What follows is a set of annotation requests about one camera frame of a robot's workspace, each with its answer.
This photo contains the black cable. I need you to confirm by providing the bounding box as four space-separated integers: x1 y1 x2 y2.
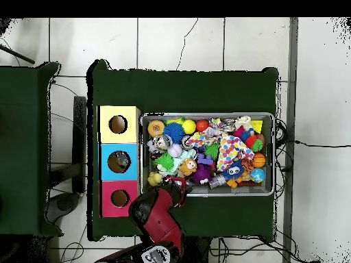
293 139 351 149

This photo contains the orange ball with cream dots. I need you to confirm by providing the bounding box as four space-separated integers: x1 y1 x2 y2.
147 119 165 138

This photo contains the polka dot cloth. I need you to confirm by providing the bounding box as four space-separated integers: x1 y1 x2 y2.
189 128 256 172

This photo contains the dark green table cloth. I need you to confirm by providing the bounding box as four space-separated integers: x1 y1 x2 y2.
0 60 62 238
87 59 280 242

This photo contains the tan plush animal toy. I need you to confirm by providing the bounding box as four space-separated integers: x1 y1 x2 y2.
178 158 199 178

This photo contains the blue spiky rubber ball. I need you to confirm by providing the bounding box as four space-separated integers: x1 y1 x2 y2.
163 121 186 143

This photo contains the plain yellow ball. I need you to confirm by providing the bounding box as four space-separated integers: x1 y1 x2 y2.
182 119 197 135

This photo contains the small red ball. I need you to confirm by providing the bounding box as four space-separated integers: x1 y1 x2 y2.
196 118 210 132

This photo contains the purple toy building block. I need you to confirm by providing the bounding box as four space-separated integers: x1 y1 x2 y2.
197 153 215 168

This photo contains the wooden box with three holes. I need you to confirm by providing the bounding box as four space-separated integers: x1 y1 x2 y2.
97 105 143 218

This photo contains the black panel stand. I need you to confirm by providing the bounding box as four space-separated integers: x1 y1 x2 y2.
73 95 88 194

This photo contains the grey stand base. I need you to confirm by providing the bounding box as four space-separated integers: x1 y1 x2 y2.
46 191 82 225

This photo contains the yellow rubber duck toy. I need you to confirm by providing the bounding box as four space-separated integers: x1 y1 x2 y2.
147 172 164 188

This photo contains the crushed silver drink can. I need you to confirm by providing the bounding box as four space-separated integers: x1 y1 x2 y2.
153 134 173 151

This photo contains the green spiky rubber ball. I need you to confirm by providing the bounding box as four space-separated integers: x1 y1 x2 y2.
154 152 176 173

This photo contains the shallow clear mesh bin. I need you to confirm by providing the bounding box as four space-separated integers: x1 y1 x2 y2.
139 112 276 197

